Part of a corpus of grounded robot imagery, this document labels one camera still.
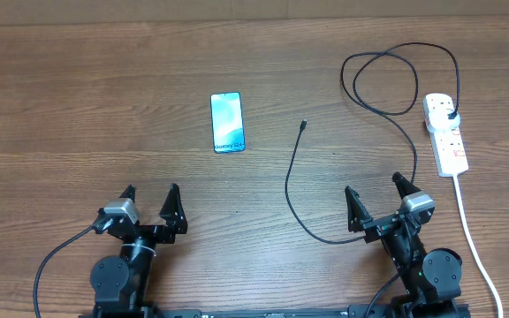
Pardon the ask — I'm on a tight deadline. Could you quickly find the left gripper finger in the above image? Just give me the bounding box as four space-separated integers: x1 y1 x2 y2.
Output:
119 185 136 201
159 184 187 228

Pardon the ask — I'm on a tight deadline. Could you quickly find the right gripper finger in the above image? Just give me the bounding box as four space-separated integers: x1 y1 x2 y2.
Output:
345 186 373 232
391 171 421 200

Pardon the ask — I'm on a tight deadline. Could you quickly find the Samsung Galaxy smartphone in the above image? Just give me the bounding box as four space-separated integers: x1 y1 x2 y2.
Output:
210 92 246 154

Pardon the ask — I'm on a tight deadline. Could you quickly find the black USB charging cable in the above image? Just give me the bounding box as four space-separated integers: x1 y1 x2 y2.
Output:
285 42 461 246

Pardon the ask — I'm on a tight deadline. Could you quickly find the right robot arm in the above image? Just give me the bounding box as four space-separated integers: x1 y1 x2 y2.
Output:
345 172 470 318

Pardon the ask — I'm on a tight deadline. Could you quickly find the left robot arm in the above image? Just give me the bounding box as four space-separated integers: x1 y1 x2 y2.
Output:
90 184 188 317

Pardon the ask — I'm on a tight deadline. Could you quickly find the white charger plug adapter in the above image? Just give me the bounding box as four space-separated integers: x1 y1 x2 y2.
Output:
425 110 460 133

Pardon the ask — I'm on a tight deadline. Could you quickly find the white power strip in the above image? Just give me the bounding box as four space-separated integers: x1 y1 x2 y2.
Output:
422 93 468 177

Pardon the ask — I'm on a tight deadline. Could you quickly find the white power strip cord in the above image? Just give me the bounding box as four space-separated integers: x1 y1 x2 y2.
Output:
452 174 505 318

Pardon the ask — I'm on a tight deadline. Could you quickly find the black right camera cable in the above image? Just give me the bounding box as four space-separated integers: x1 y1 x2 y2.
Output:
363 271 404 318

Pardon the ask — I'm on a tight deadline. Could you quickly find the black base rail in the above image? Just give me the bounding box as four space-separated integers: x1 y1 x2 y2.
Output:
78 305 471 318

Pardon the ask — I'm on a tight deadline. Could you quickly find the cardboard wall panel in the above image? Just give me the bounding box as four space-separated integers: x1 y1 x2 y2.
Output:
0 0 509 26

